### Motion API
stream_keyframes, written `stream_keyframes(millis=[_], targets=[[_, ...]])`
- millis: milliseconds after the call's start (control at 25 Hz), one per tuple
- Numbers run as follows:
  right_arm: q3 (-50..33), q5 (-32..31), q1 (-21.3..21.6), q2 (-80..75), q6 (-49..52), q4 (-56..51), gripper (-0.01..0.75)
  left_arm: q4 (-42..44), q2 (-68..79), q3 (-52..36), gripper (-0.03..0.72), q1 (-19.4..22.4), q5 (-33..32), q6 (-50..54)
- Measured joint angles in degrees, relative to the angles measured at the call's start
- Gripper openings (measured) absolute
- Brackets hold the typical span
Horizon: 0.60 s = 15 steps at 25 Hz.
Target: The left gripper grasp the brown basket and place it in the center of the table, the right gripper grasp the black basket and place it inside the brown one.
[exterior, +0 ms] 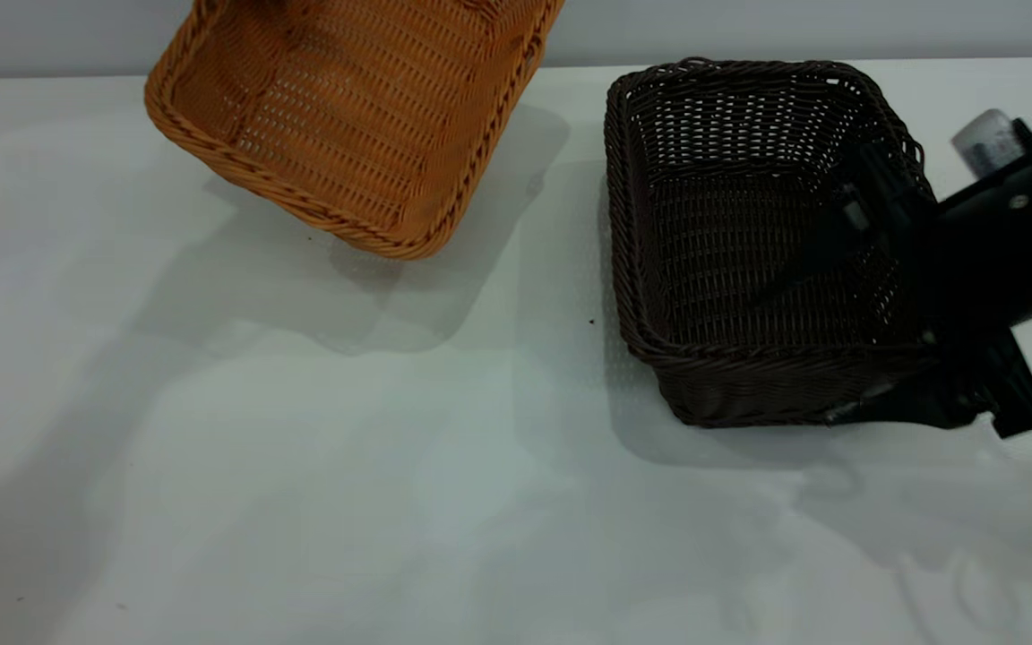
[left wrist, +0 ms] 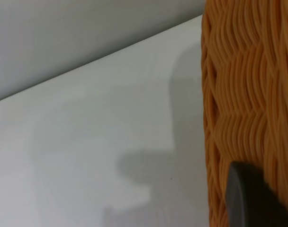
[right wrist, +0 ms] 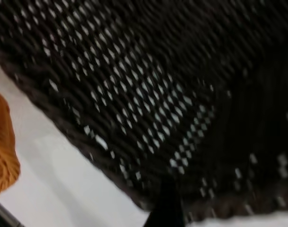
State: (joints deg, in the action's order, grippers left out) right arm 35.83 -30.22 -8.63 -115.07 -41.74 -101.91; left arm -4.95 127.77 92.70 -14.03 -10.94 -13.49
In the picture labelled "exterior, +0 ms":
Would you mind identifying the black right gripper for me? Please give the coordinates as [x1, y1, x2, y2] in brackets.
[785, 143, 1032, 440]

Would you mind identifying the dark brown wicker basket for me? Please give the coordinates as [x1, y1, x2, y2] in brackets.
[604, 57, 938, 428]

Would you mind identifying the orange wicker basket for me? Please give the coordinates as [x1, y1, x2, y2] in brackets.
[144, 0, 566, 261]

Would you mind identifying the white label tag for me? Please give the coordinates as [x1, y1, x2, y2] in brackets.
[951, 108, 1028, 177]

